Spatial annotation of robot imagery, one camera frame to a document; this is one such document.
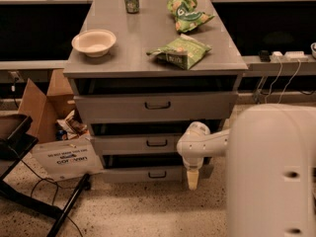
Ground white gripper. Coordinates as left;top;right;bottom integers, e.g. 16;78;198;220
177;121;210;191

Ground white paper bowl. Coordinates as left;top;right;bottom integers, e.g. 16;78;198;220
71;30;117;57

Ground grey top drawer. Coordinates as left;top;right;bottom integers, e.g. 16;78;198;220
74;92;237;124

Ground black stand left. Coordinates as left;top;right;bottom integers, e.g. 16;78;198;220
0;113;92;237

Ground white power strip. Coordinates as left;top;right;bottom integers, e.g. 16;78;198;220
271;51;308;62

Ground white cable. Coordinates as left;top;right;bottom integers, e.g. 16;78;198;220
264;56;303;105

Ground black adapter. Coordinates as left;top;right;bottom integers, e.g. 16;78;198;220
259;50;271;62

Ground grey bottom drawer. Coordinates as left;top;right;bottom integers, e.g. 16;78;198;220
102;152;186;183

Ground grey drawer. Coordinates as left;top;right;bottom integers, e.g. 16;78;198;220
102;152;186;183
92;134;181;156
74;92;237;124

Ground black floor cable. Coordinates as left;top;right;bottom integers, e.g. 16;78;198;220
9;145;85;237

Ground grey middle drawer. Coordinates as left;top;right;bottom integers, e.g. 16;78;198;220
92;134;181;156

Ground grey drawer cabinet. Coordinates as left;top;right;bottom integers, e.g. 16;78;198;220
62;0;249;140

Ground green snack bag front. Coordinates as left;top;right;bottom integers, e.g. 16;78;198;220
146;34;211;70

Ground crumpled green chip bag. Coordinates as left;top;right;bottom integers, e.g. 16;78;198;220
167;0;214;34

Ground brown cardboard box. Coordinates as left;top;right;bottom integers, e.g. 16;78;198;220
19;69;103;181

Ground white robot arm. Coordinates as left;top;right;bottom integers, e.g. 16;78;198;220
177;104;316;237

